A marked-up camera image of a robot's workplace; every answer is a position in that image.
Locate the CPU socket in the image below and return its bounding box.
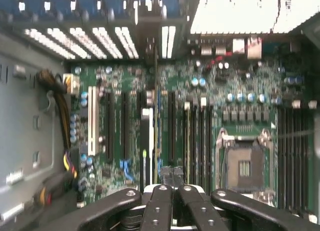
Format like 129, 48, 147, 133
215, 127, 275, 207

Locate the metal socket cover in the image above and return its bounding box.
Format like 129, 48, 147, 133
251, 188, 278, 209

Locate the black expansion slot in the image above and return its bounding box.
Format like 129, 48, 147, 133
106, 90, 115, 162
121, 90, 130, 155
168, 90, 176, 162

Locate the white expansion slot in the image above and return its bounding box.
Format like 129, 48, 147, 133
87, 85, 100, 157

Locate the thin locking lever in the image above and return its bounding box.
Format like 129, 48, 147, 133
274, 129, 320, 140

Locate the green motherboard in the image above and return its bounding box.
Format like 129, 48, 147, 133
63, 38, 316, 217

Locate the white power connector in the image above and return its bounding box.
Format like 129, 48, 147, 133
63, 73, 81, 95

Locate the open PC case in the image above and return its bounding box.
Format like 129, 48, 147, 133
0, 0, 320, 231

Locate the yellow black power wire bundle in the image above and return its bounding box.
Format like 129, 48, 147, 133
32, 68, 81, 209

